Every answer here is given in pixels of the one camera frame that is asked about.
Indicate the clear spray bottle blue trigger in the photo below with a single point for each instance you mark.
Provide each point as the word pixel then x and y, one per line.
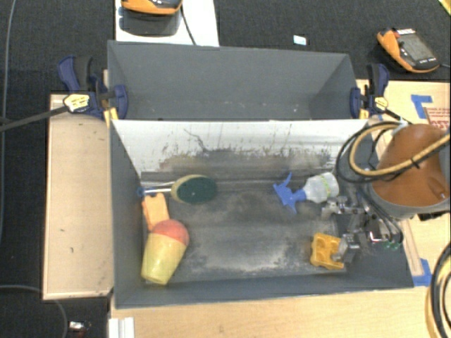
pixel 317 188

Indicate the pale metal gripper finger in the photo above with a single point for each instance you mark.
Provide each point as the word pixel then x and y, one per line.
pixel 343 255
pixel 347 241

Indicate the orange plastic toy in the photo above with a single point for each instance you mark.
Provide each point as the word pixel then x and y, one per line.
pixel 155 210

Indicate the yellow toy block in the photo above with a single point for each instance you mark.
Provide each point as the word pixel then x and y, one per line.
pixel 323 250

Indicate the yellow plastic cup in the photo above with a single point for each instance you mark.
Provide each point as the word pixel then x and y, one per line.
pixel 160 259

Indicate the grey metal bin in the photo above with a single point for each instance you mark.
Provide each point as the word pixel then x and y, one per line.
pixel 246 245

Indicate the pale wood board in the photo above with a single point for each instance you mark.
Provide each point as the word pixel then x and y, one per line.
pixel 79 206

